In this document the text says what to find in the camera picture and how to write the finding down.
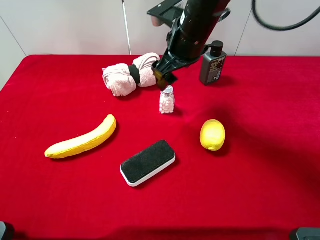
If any small bottle of white pills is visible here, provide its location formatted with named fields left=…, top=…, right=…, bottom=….
left=159, top=85, right=175, bottom=114

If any black and white eraser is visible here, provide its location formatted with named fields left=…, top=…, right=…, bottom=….
left=120, top=140, right=176, bottom=187

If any black band on towel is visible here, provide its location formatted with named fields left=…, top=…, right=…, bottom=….
left=128, top=64, right=141, bottom=85

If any dark grey pump bottle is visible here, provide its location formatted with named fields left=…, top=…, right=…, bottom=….
left=199, top=40, right=227, bottom=86

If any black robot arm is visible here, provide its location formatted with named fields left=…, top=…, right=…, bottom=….
left=147, top=0, right=231, bottom=90

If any yellow banana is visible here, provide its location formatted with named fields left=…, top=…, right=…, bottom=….
left=44, top=114, right=117, bottom=159

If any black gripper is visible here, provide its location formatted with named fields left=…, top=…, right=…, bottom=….
left=153, top=19, right=208, bottom=91

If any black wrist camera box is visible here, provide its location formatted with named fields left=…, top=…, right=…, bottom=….
left=147, top=0, right=184, bottom=28

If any white rod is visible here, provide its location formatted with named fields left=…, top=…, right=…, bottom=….
left=121, top=0, right=132, bottom=55

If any rolled pink towel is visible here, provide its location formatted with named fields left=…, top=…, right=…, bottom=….
left=102, top=52, right=160, bottom=97

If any red velvet table cloth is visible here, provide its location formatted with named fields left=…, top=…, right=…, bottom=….
left=0, top=55, right=320, bottom=240

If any yellow lemon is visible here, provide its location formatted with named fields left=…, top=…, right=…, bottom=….
left=199, top=119, right=226, bottom=152

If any black cable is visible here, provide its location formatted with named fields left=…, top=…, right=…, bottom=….
left=251, top=0, right=320, bottom=32

